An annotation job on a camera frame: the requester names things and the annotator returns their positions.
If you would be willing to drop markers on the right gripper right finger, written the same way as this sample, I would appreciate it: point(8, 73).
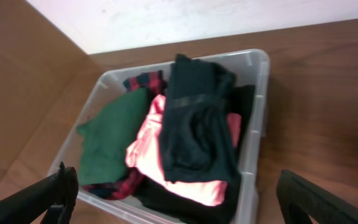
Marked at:
point(302, 201)

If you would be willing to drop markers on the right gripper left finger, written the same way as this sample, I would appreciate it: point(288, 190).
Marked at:
point(54, 197)

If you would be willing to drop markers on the coral pink garment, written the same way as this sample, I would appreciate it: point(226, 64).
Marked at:
point(144, 154)

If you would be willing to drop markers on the dark green garment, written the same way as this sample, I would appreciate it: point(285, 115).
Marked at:
point(107, 136)

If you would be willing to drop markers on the red navy plaid shirt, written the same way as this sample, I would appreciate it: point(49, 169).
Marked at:
point(127, 185)

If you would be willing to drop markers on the black garment white tag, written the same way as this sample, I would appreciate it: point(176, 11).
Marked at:
point(155, 197)

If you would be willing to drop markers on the clear plastic storage bin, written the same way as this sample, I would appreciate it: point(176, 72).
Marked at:
point(251, 68)

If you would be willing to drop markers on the dark teal garment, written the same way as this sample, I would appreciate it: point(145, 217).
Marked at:
point(195, 140)

